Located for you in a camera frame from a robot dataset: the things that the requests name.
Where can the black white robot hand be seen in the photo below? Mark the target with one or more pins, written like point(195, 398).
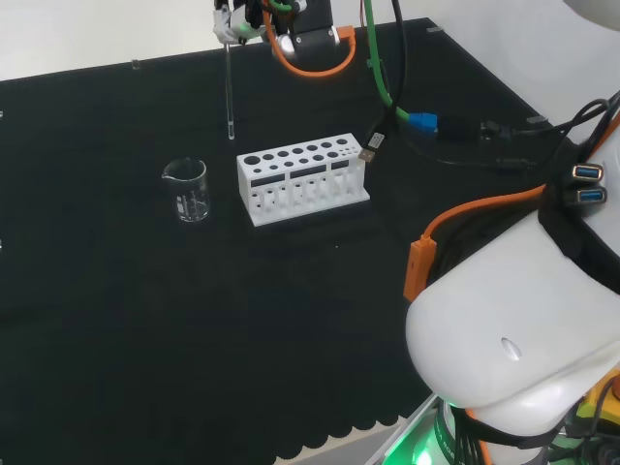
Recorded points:
point(235, 21)

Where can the clear glass beaker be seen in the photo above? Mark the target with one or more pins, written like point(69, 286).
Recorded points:
point(191, 194)

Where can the white test tube rack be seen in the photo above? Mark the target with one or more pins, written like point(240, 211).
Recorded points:
point(300, 194)

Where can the black bench cloth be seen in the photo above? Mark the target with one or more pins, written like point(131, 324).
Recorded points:
point(145, 315)

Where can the black hub with blue ports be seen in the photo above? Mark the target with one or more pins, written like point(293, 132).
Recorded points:
point(588, 184)

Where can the yellow stop button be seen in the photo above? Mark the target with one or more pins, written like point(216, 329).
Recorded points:
point(600, 402)

